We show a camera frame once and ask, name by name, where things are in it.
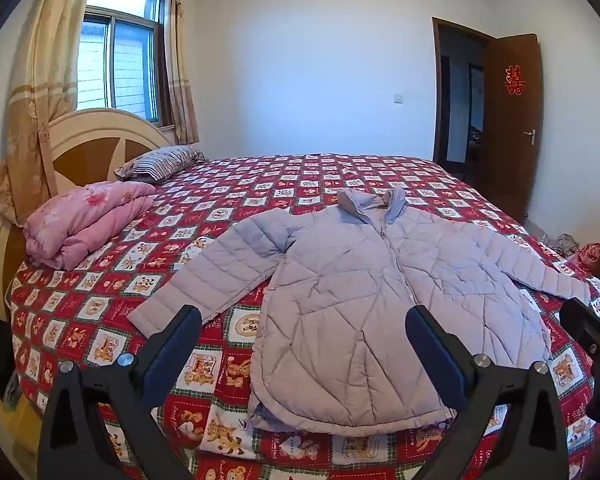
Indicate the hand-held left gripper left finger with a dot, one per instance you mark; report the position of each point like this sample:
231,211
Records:
174,347

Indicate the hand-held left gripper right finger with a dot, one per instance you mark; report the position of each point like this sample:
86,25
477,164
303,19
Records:
432,347

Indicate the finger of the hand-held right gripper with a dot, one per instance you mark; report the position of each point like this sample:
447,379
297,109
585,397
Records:
587,327

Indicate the lilac quilted puffer jacket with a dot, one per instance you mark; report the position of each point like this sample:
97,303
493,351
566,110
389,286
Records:
360,290

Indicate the bed with red printed sheet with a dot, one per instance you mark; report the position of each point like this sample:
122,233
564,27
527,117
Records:
145,280

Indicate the crumpled cloth pile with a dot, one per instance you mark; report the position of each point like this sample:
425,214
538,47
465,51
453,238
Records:
564,245

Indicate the folded pink floral quilt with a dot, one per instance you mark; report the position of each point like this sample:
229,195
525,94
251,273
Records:
87,220

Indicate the brown wooden door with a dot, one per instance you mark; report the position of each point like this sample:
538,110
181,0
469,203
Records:
512,160

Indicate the striped pillow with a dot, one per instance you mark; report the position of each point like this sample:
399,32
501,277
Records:
160,160

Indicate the cream and wood headboard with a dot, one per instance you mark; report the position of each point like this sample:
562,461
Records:
87,140

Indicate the red paper door decoration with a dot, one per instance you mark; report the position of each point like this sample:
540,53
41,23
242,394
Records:
513,80

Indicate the narrow beige floral curtain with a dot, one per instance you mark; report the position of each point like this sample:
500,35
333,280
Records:
182,75

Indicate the large beige floral curtain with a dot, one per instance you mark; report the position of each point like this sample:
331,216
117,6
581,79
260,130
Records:
45,85

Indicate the dark wooden door frame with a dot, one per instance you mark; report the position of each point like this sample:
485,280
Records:
436,90

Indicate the window with grey frame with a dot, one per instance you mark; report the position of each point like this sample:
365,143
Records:
117,60

